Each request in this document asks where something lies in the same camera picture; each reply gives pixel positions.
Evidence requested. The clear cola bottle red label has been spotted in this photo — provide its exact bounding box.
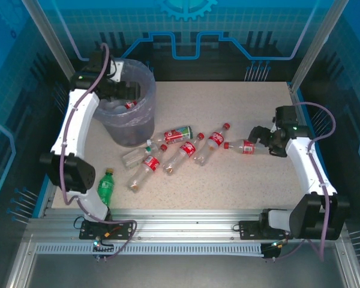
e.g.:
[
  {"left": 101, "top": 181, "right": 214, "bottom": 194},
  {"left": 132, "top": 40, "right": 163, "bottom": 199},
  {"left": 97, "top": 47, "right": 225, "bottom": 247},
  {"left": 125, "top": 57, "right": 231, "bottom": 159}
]
[
  {"left": 107, "top": 100, "right": 139, "bottom": 116},
  {"left": 162, "top": 133, "right": 205, "bottom": 175},
  {"left": 223, "top": 139, "right": 269, "bottom": 156},
  {"left": 126, "top": 143, "right": 168, "bottom": 193},
  {"left": 194, "top": 122, "right": 231, "bottom": 166}
]

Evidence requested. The small clear bottle green cap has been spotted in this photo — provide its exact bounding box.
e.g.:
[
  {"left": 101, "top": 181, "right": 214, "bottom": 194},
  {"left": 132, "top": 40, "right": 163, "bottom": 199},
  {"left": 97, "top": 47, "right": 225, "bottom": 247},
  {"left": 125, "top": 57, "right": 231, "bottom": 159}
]
[{"left": 121, "top": 145, "right": 152, "bottom": 170}]

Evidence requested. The clear plastic bin liner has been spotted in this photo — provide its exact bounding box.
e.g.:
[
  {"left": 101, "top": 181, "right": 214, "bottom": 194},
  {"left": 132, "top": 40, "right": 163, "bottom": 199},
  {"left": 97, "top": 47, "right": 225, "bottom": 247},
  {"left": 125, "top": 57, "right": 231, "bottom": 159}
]
[{"left": 95, "top": 58, "right": 157, "bottom": 128}]

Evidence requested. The grey round waste bin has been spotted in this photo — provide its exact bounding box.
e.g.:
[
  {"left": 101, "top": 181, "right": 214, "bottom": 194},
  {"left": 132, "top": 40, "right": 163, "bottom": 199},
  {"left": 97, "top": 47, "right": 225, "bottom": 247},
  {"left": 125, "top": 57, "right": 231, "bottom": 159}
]
[{"left": 95, "top": 59, "right": 157, "bottom": 148}]

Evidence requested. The bottle with red green label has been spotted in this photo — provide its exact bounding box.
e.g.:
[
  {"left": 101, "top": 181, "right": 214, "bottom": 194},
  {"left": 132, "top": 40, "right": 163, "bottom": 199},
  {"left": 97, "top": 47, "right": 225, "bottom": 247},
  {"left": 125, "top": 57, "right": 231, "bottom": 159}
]
[{"left": 146, "top": 125, "right": 194, "bottom": 148}]

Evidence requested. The green plastic bottle yellow cap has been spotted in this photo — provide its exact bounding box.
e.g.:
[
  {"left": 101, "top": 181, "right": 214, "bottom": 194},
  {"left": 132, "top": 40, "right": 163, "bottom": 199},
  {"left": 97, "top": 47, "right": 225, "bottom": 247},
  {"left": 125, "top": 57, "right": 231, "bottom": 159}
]
[{"left": 96, "top": 168, "right": 116, "bottom": 208}]

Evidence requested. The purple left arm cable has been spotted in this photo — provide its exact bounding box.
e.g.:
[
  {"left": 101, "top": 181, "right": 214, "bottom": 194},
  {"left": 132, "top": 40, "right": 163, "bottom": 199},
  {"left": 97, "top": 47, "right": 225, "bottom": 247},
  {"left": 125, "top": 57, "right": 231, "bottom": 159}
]
[{"left": 59, "top": 43, "right": 138, "bottom": 260}]

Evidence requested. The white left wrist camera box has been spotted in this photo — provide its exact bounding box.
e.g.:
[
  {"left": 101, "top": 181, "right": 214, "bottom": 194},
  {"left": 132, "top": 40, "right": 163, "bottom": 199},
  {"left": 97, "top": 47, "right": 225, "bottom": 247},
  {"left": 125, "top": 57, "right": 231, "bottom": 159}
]
[{"left": 110, "top": 59, "right": 124, "bottom": 82}]

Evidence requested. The aluminium frame post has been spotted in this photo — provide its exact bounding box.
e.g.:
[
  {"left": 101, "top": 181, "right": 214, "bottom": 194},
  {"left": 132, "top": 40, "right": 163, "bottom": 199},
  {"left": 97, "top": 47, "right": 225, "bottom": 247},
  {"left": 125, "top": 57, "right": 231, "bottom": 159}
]
[
  {"left": 287, "top": 0, "right": 350, "bottom": 94},
  {"left": 20, "top": 0, "right": 89, "bottom": 91}
]

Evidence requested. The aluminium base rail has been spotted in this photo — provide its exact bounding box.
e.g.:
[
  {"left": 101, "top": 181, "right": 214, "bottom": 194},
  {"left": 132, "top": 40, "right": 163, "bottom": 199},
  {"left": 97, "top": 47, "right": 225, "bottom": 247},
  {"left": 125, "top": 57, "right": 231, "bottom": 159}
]
[{"left": 26, "top": 206, "right": 346, "bottom": 245}]

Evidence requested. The white slotted cable duct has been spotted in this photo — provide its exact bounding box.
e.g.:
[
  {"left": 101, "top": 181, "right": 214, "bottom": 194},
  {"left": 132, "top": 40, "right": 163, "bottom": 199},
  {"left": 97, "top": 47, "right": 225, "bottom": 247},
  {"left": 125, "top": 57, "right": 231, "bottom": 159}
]
[{"left": 35, "top": 242, "right": 265, "bottom": 257}]

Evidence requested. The aluminium side rail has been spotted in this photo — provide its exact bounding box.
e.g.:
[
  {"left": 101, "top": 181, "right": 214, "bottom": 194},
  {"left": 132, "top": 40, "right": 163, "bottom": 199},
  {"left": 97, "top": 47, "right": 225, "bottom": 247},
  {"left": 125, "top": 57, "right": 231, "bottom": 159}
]
[
  {"left": 287, "top": 82, "right": 359, "bottom": 288},
  {"left": 4, "top": 88, "right": 82, "bottom": 288}
]

